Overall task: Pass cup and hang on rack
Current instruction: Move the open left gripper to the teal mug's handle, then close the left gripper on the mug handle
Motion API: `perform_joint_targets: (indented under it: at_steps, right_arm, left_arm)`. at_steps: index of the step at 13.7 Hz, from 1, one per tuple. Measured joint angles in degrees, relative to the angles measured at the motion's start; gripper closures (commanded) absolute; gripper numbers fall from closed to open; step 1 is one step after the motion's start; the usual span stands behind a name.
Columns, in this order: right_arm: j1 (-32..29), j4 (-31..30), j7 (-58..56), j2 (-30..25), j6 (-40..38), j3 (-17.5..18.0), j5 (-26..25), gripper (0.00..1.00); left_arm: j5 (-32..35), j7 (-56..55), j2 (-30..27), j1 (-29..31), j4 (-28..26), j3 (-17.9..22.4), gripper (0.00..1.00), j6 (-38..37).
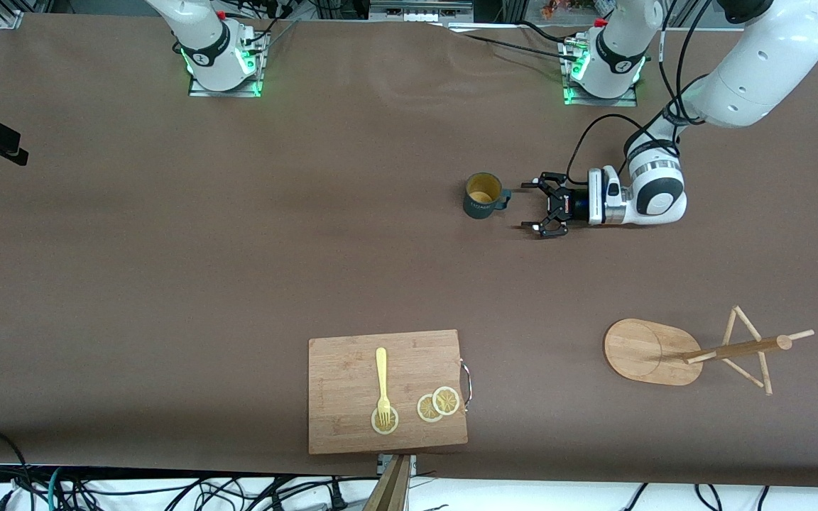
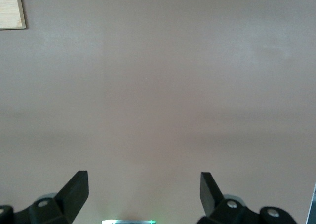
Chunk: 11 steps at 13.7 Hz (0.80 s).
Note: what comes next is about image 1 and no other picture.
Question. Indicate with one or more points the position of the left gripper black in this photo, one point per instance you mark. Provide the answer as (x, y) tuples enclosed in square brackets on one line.
[(574, 206)]

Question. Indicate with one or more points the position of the dark teal mug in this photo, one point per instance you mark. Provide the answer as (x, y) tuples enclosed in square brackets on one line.
[(481, 202)]

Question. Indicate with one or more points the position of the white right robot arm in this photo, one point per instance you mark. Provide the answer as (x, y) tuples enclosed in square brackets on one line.
[(203, 42)]

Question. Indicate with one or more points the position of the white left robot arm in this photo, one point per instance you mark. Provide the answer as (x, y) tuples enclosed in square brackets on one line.
[(757, 78)]

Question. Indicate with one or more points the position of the wooden cup rack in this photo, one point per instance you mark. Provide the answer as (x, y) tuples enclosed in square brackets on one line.
[(643, 351)]

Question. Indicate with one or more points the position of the orange red background object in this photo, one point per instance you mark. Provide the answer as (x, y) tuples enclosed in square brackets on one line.
[(565, 7)]

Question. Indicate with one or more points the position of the dried lemon slice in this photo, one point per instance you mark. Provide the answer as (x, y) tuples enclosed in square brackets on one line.
[(385, 424), (425, 409), (447, 400)]

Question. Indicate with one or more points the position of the grey power strip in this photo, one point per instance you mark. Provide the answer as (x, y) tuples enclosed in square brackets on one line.
[(420, 13)]

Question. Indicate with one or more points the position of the yellow plastic fork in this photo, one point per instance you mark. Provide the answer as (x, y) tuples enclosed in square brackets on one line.
[(381, 369)]

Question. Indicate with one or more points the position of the wooden cutting board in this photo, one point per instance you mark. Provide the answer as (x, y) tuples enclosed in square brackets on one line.
[(345, 397)]

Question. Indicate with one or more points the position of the aluminium corner bracket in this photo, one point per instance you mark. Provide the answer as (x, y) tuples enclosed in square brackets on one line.
[(10, 20)]

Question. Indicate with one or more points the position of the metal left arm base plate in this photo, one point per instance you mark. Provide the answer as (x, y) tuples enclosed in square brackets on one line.
[(629, 101)]

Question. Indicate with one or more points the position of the small metal bracket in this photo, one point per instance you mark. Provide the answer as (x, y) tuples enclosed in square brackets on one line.
[(383, 463)]

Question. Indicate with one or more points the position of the wooden post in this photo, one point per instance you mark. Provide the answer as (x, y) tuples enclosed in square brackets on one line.
[(391, 490)]

